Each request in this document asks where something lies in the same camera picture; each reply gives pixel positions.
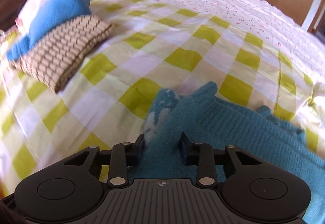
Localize teal sweater with white flowers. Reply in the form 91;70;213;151
128;82;324;223

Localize green checkered bed quilt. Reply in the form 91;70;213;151
1;0;324;197

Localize brown striped folded garment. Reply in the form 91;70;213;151
8;15;114;93

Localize blue ribbed folded garment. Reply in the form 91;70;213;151
5;0;91;61

